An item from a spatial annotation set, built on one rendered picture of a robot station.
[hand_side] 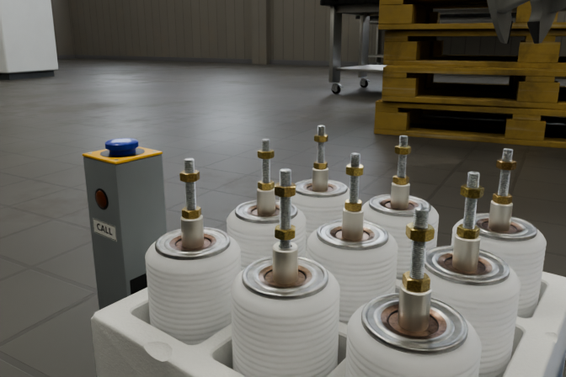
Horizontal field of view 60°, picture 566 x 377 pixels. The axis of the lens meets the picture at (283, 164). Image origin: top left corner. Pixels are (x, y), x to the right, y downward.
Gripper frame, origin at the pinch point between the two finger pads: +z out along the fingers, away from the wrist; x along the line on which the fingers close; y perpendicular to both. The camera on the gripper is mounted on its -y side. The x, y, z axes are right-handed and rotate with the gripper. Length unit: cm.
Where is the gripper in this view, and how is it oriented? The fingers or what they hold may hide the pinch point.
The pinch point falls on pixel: (517, 29)
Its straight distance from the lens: 56.6
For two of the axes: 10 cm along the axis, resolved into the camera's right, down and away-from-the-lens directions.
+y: 2.6, 2.4, -9.3
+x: 9.6, -0.6, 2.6
